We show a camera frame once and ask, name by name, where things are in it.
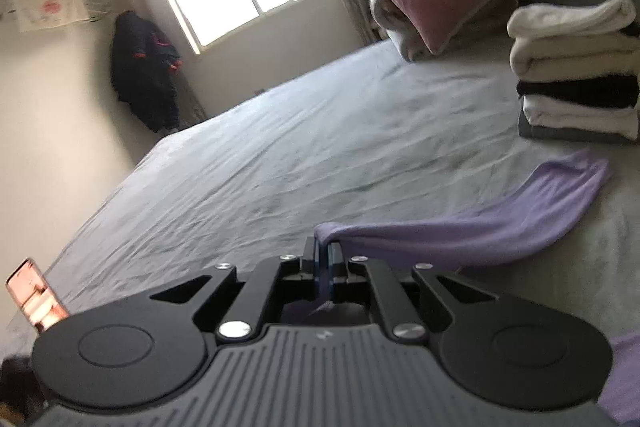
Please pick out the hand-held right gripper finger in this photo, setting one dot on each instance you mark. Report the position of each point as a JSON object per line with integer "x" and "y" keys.
{"x": 317, "y": 267}
{"x": 330, "y": 272}

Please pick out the lilac long-sleeved shirt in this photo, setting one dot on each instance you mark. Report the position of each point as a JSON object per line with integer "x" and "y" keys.
{"x": 500, "y": 222}

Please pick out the folded grey garment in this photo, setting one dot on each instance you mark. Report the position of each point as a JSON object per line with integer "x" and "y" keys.
{"x": 530, "y": 129}

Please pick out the folded beige duvet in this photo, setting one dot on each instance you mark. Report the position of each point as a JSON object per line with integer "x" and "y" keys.
{"x": 400, "y": 27}

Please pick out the hanging dark jacket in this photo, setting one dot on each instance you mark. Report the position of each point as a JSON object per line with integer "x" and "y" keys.
{"x": 145, "y": 72}

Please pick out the smartphone with lit screen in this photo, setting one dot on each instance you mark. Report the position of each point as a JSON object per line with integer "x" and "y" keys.
{"x": 35, "y": 294}

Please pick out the folded black garment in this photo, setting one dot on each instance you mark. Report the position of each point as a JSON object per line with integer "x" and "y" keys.
{"x": 580, "y": 93}

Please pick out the person's dark fuzzy clothing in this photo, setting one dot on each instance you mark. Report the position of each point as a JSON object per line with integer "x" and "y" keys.
{"x": 17, "y": 392}

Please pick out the folded white towel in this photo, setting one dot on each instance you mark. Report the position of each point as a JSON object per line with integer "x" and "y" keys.
{"x": 570, "y": 19}

